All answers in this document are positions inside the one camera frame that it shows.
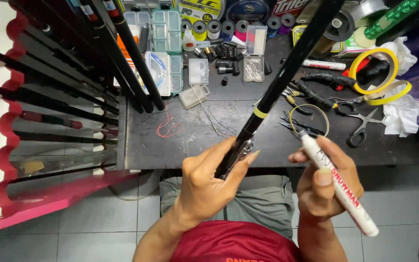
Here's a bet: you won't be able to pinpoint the person's right hand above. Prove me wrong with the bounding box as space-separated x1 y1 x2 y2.
288 135 364 221

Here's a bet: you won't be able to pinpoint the person's left hand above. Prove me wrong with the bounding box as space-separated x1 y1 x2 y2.
175 136 261 227

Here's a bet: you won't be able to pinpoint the white paint marker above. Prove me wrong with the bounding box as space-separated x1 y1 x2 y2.
298 130 380 238

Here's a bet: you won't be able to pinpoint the black fishing rod yellow band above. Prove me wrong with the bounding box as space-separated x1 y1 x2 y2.
214 0 345 180

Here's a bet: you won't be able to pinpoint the person's grey shorts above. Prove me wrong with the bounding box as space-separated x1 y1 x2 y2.
159 174 296 240

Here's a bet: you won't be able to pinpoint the person's red shirt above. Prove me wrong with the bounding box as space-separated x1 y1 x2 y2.
169 220 302 262

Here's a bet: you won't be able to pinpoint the tangle of black thread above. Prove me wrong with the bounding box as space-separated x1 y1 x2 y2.
136 99 240 138

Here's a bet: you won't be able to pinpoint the red thread piece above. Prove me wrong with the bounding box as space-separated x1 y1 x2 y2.
156 103 184 138

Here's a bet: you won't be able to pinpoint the black thread snips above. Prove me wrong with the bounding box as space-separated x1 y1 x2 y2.
278 116 326 137

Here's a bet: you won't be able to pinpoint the long thin metal needle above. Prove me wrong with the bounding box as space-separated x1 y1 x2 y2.
191 85 221 137

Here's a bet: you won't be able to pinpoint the translucent white small box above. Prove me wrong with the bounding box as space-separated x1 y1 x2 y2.
178 84 211 110

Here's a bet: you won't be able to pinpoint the small clear plastic box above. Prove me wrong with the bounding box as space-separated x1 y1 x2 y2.
188 58 210 86

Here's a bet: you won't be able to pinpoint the narrow teal tackle box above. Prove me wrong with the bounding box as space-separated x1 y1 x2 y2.
169 54 184 97

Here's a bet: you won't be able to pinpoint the crumpled white tissue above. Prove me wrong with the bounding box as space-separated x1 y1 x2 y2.
381 94 419 138
371 36 418 76

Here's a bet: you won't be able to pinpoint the white fishing line package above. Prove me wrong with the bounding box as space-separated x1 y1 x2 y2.
144 51 171 97

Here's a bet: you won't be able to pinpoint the thin yellow tape roll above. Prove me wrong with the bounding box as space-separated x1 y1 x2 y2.
363 80 412 106

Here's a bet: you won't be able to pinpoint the clear box of pins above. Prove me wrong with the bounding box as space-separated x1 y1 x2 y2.
243 55 265 83

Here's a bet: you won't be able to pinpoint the pile of black rod caps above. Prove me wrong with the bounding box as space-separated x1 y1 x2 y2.
194 38 273 87

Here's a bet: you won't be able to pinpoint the white paint marker capped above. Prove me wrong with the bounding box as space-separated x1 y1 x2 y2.
301 59 347 71

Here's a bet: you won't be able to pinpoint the wide yellow tape roll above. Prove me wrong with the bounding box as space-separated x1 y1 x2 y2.
349 48 399 95

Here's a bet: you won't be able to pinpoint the white glue bottle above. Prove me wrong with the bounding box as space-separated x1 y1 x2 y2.
182 28 198 52

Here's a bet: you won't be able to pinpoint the open clear plastic box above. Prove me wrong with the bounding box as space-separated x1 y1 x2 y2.
245 25 268 56

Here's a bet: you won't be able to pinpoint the orange white package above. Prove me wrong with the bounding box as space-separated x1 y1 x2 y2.
113 24 140 88

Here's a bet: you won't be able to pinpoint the row of thread spools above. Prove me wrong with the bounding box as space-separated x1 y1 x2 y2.
181 13 296 42

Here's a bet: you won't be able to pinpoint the teal clear tackle box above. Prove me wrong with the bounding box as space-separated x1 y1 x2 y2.
151 9 183 55

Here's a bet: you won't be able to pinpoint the black line spool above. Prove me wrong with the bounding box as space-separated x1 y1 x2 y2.
311 10 356 58

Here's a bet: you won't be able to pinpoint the yellow-label fishing line spool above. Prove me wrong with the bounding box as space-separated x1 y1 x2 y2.
177 0 226 25

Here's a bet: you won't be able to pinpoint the pink rack of fishing rods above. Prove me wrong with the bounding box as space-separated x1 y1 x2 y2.
0 0 167 238

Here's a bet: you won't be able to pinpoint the small clear compartment box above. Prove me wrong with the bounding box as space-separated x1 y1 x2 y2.
124 10 152 29

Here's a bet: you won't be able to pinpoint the dark blue fishing line spool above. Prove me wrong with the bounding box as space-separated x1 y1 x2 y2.
226 0 270 23

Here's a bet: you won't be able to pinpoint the red fishing line package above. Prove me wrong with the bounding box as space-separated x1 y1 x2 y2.
270 0 309 17

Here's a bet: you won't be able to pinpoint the silver tape roll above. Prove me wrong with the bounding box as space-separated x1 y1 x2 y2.
348 0 389 22

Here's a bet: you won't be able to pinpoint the green metallic thread spool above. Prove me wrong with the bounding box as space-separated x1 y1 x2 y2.
353 0 419 49

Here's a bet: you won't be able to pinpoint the large black-handled scissors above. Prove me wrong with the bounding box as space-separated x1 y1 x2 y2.
346 108 383 148

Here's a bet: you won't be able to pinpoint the yellow wire loop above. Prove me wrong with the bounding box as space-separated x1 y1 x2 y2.
288 104 330 138

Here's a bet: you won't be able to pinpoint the small black-handled scissors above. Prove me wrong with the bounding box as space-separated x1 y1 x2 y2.
328 96 363 115

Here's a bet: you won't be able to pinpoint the black-handled pliers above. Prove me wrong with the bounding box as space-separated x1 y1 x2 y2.
282 71 358 116

